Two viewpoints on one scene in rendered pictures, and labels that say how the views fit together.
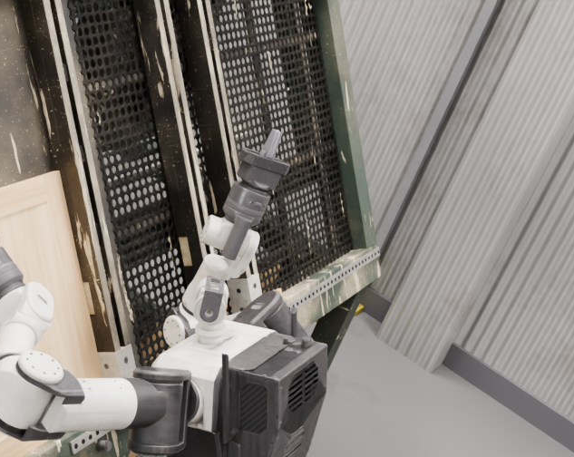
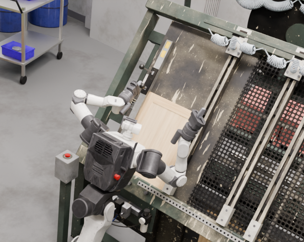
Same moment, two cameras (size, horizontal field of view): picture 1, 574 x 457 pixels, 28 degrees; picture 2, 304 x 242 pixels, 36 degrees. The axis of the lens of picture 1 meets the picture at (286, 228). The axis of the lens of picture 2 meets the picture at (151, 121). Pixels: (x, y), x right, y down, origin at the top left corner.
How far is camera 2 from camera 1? 328 cm
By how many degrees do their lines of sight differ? 85
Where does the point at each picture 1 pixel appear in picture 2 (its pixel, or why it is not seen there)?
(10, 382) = not seen: hidden behind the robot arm
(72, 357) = not seen: hidden behind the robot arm
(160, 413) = (86, 126)
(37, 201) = (187, 117)
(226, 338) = (127, 140)
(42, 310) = (109, 99)
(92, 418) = (74, 110)
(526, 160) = not seen: outside the picture
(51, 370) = (78, 94)
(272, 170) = (193, 120)
